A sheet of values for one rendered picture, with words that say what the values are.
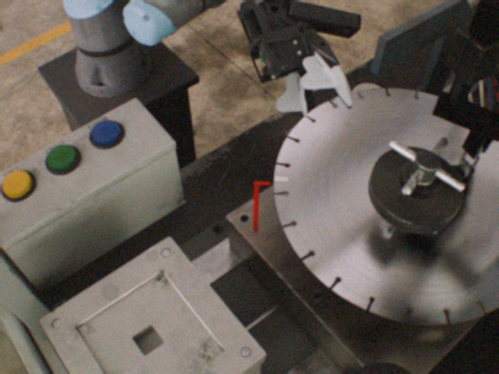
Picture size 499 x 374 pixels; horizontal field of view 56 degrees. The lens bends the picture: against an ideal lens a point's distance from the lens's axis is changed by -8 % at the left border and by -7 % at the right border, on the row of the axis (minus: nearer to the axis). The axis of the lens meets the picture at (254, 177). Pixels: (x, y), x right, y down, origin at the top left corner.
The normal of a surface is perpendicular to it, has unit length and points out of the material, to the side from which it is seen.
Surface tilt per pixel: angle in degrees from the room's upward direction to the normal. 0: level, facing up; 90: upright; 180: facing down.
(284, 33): 32
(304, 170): 0
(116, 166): 0
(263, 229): 0
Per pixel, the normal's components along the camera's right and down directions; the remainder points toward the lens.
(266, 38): 0.23, -0.10
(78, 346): 0.01, -0.58
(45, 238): 0.62, 0.64
